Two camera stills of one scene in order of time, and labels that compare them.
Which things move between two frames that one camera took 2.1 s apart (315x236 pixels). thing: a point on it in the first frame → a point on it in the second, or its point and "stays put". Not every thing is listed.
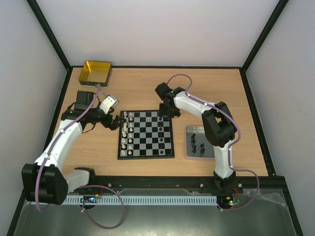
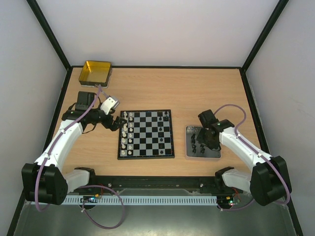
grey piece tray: (197, 146) stays put
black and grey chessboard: (145, 134) stays put
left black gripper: (114, 126) stays put
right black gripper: (169, 112) → (206, 138)
